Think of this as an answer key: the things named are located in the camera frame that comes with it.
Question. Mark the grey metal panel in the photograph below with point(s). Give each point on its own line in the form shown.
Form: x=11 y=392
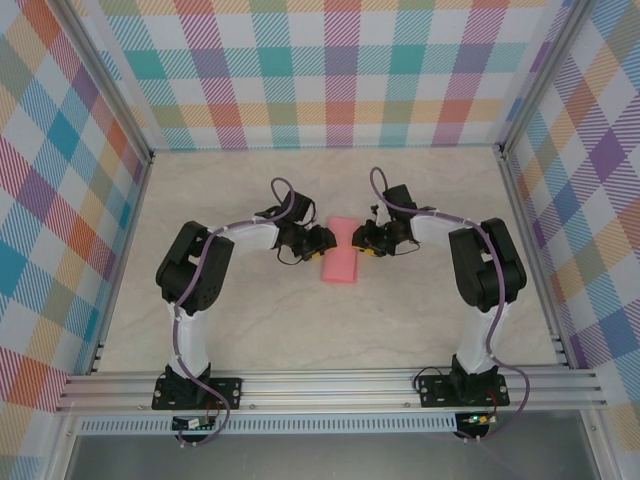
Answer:
x=325 y=460

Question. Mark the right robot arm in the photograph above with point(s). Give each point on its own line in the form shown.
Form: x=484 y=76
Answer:
x=475 y=345

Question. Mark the small circuit board green light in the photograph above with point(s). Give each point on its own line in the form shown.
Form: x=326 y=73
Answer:
x=477 y=420

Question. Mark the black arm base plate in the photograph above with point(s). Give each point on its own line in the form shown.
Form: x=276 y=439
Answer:
x=227 y=387
x=432 y=392

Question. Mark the aluminium table side rail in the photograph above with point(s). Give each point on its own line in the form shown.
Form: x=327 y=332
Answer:
x=122 y=260
x=532 y=255

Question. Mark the wide aluminium mounting rail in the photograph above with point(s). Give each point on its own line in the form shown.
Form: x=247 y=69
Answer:
x=325 y=390

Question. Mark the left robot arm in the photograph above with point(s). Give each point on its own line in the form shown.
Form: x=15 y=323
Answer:
x=195 y=340

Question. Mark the aluminium frame post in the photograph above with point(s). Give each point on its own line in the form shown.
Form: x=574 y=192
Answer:
x=105 y=85
x=545 y=75

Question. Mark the pink paper sheet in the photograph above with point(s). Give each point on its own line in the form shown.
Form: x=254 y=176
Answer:
x=340 y=270

